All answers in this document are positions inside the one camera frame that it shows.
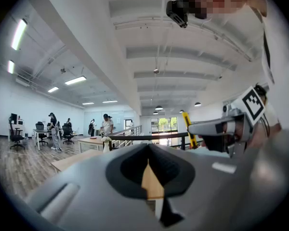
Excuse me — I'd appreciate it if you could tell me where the black lanyard strap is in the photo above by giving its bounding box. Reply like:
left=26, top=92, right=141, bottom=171
left=262, top=30, right=276, bottom=84

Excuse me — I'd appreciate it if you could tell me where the person's white shirt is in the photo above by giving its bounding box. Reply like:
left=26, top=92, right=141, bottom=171
left=245, top=0, right=289, bottom=131

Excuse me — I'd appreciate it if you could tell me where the group of ceiling strip lights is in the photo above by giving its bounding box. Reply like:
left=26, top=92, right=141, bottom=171
left=7, top=18, right=118, bottom=105

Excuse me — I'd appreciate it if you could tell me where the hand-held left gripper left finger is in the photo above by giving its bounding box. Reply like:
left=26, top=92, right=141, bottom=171
left=26, top=143, right=164, bottom=231

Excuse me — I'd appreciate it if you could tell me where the white desk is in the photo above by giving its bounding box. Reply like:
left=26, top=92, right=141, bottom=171
left=33, top=128, right=61, bottom=151

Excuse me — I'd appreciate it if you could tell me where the metal stair railing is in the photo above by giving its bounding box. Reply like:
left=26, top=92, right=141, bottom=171
left=110, top=125, right=143, bottom=149

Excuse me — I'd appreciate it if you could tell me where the black head-worn camera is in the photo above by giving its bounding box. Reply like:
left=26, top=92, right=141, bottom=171
left=166, top=0, right=189, bottom=29

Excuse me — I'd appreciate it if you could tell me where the white vase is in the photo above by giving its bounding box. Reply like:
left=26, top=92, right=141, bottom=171
left=101, top=136, right=112, bottom=154

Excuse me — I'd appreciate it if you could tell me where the black office chair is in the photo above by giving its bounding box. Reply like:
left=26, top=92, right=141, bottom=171
left=9, top=117, right=26, bottom=150
left=62, top=123, right=75, bottom=145
left=35, top=121, right=49, bottom=146

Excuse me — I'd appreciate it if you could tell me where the yellow and black post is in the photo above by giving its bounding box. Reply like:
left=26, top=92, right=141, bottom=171
left=181, top=112, right=199, bottom=149

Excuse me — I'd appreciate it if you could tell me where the person's right forearm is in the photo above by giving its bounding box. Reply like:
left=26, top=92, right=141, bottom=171
left=252, top=123, right=283, bottom=149

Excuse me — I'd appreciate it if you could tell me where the black handrail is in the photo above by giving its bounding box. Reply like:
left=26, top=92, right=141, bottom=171
left=107, top=132, right=204, bottom=151

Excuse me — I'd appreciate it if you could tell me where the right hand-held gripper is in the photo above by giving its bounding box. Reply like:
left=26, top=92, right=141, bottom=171
left=187, top=86, right=266, bottom=158

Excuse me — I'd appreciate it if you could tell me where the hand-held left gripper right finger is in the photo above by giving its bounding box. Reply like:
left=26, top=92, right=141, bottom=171
left=148, top=128, right=289, bottom=231

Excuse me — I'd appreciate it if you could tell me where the wooden table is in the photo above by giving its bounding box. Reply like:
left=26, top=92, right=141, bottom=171
left=51, top=149, right=105, bottom=173
left=77, top=135, right=122, bottom=154

